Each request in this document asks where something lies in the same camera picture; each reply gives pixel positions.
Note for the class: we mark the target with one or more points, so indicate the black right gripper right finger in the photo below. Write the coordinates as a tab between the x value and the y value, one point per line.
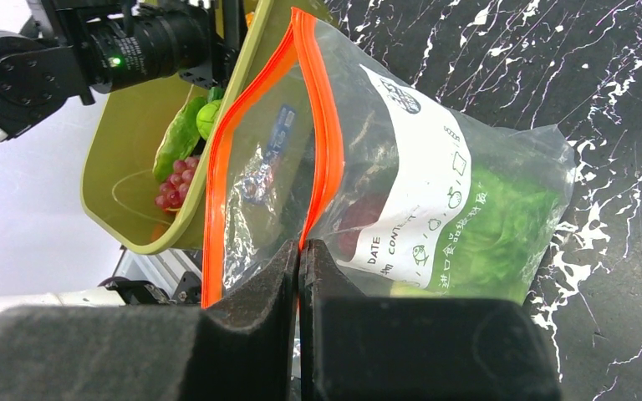
355	347

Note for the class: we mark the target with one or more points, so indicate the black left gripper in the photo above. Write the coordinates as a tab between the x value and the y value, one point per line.
198	40

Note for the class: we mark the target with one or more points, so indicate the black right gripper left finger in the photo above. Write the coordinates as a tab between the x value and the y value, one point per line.
237	349

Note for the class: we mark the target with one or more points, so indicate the dark red plum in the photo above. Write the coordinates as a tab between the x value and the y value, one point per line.
364	212

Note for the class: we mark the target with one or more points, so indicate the clear zip top bag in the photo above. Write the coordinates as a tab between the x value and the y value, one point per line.
323	124

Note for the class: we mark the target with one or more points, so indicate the green lettuce head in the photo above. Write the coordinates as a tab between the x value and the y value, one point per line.
495	245

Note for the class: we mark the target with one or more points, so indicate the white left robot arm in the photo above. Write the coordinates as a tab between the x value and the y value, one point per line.
72	49

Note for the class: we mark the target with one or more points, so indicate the light green round fruit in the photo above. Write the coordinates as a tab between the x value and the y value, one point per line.
206	117

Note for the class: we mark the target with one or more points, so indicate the dark green cucumber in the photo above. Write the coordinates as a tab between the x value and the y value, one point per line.
180	139

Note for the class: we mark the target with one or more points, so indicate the red grape bunch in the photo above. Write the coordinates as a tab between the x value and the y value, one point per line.
175	182

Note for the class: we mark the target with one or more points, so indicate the olive green plastic basket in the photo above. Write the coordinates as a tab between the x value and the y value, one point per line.
118	189

